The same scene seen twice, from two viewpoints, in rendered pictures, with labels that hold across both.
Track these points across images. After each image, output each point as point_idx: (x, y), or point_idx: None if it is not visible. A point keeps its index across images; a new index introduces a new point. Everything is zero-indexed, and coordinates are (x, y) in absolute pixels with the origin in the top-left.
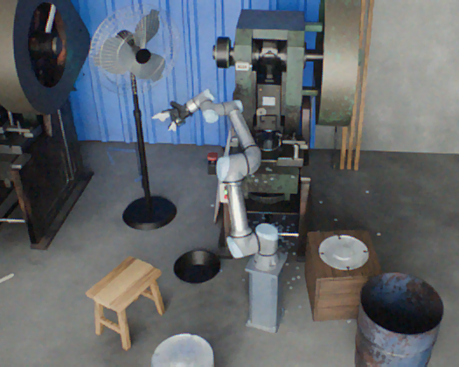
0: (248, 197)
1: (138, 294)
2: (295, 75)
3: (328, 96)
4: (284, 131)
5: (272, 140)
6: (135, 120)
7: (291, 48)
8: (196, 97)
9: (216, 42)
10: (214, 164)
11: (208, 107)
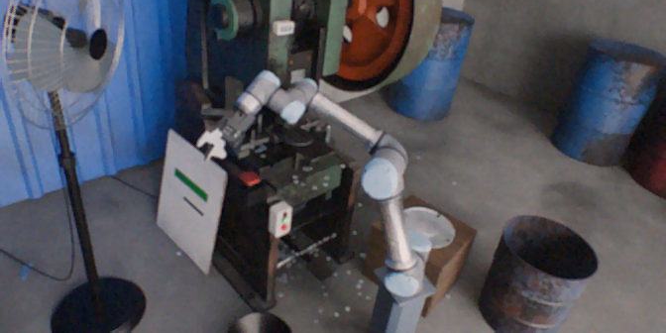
0: None
1: None
2: (337, 30)
3: (413, 44)
4: None
5: (294, 130)
6: (64, 172)
7: None
8: (255, 89)
9: None
10: (256, 189)
11: (288, 97)
